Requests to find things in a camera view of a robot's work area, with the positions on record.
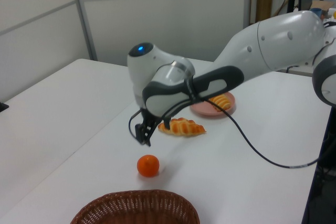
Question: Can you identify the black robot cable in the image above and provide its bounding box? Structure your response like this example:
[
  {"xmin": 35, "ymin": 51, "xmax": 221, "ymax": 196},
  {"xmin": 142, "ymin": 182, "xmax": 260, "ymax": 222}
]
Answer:
[{"xmin": 128, "ymin": 77, "xmax": 322, "ymax": 169}]

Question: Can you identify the blue cup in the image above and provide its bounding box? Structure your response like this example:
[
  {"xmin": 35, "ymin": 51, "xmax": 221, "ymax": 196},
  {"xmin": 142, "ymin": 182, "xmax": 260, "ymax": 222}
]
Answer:
[{"xmin": 309, "ymin": 7, "xmax": 322, "ymax": 19}]

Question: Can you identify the brown woven basket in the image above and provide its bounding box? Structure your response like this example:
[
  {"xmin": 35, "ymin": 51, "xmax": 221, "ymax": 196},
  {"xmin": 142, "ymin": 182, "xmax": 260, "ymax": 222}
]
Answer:
[{"xmin": 69, "ymin": 189, "xmax": 201, "ymax": 224}]

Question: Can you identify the brown board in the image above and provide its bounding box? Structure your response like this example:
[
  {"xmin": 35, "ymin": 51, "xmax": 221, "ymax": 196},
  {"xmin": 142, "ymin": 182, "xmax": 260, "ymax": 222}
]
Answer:
[{"xmin": 256, "ymin": 0, "xmax": 274, "ymax": 23}]

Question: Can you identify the grey-framed partition panel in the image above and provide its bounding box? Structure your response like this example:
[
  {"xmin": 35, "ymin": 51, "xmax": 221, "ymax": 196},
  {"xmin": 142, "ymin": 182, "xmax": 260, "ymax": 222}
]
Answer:
[{"xmin": 0, "ymin": 0, "xmax": 253, "ymax": 101}]

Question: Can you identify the striped toy bread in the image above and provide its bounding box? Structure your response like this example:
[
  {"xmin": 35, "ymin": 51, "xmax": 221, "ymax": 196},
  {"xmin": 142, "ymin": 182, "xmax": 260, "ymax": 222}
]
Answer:
[{"xmin": 208, "ymin": 94, "xmax": 232, "ymax": 111}]

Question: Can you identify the pink plate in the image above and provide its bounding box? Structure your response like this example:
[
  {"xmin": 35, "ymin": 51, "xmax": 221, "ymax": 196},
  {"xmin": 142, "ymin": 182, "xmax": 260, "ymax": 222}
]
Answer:
[{"xmin": 190, "ymin": 91, "xmax": 236, "ymax": 117}]

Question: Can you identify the braided toy bread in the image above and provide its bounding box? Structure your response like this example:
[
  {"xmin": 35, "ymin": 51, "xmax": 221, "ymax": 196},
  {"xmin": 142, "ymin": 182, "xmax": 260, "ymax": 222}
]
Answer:
[{"xmin": 158, "ymin": 118, "xmax": 207, "ymax": 138}]

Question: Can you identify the open cardboard box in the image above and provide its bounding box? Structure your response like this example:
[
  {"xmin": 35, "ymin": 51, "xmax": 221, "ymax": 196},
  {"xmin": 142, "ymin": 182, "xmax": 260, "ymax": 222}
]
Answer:
[{"xmin": 311, "ymin": 0, "xmax": 336, "ymax": 17}]

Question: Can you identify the toy orange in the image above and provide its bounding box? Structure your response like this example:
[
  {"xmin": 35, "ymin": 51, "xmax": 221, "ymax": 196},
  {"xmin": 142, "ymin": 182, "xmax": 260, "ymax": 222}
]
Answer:
[{"xmin": 136, "ymin": 154, "xmax": 160, "ymax": 177}]

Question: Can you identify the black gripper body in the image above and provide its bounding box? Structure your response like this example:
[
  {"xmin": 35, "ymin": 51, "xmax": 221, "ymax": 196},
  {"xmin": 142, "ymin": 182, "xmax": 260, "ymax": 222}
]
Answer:
[{"xmin": 140, "ymin": 108, "xmax": 161, "ymax": 125}]

